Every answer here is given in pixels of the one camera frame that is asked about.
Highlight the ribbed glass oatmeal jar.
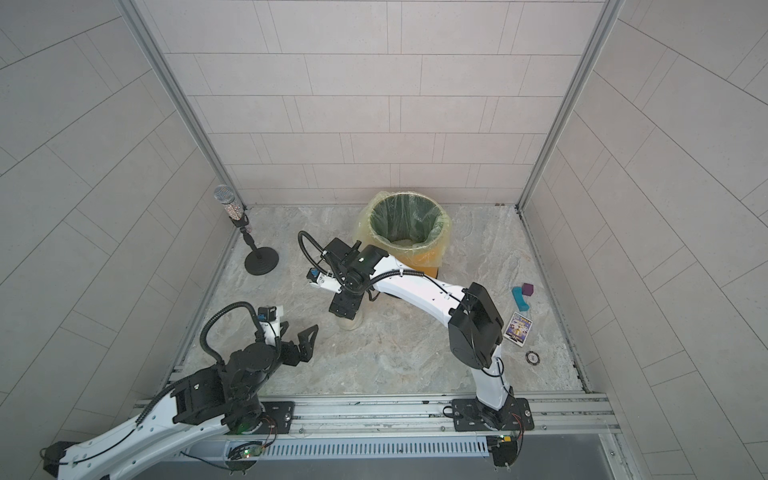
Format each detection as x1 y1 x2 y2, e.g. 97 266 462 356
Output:
336 309 365 331

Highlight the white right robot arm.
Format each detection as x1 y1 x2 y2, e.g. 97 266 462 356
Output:
297 231 513 413

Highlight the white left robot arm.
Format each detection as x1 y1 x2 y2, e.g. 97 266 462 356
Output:
39 301 319 479

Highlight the black stand with glass tube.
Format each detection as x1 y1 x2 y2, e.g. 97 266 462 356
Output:
214 184 279 276

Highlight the orange trash bin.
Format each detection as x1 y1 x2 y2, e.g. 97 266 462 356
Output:
359 191 451 280

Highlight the green plastic bin liner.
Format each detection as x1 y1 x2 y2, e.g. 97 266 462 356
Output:
355 190 452 270

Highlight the teal arch block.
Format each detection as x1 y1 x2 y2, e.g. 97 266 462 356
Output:
512 286 530 312

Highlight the poker chip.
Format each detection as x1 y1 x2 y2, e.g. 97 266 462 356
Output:
525 351 540 366

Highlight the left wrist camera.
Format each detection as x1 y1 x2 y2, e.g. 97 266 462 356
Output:
257 306 284 330

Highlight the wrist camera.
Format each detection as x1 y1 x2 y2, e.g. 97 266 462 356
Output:
257 306 284 330
306 268 342 294

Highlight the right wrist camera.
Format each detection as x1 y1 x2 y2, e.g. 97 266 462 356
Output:
306 268 342 294

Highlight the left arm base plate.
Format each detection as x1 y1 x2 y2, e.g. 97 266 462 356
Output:
230 401 296 435

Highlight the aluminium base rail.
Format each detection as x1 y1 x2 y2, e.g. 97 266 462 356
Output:
128 392 622 463

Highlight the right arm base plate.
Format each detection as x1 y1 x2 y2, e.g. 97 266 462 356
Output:
449 396 535 432

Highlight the metal frame corner post left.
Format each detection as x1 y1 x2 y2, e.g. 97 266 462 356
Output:
115 0 242 202

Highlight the metal frame corner post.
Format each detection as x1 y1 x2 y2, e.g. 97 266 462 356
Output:
516 0 623 217
115 0 242 202

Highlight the metal frame corner post right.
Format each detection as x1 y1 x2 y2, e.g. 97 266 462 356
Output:
516 0 623 217

